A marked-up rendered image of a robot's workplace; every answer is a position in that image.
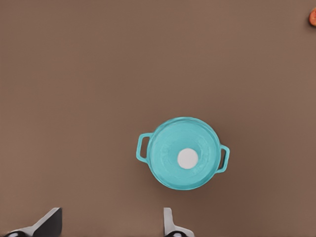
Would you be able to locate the turquoise lid with white knob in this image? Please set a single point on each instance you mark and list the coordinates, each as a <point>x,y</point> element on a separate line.
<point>172,153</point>

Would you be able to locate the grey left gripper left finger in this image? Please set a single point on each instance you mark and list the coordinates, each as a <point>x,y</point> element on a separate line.
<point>47,224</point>

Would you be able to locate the orange-brown potato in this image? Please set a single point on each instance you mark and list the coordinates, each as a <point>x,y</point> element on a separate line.
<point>313,16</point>

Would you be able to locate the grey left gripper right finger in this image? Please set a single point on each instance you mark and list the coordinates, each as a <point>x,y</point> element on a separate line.
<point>169,222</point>

